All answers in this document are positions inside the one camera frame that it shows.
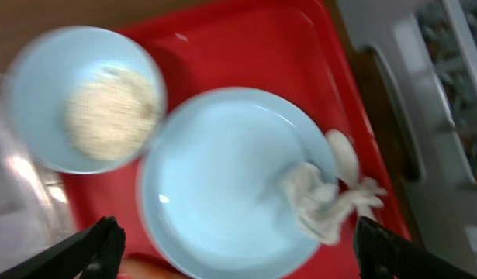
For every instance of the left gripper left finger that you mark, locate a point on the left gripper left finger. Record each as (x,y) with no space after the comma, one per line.
(95,252)

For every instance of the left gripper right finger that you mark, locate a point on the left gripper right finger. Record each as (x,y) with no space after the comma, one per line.
(381,254)

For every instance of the white tissue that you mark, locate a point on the white tissue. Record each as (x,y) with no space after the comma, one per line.
(320,208)

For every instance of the light blue rice bowl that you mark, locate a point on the light blue rice bowl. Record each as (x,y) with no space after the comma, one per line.
(47,72)

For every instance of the grey dishwasher rack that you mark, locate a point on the grey dishwasher rack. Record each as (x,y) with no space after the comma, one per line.
(427,54)

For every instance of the clear plastic bin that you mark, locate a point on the clear plastic bin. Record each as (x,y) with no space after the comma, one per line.
(34,210)

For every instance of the light blue plate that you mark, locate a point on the light blue plate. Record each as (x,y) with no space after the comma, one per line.
(210,190)

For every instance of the white rice pile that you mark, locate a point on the white rice pile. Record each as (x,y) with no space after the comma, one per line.
(111,115)

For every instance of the red serving tray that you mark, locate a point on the red serving tray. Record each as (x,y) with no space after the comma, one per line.
(290,48)

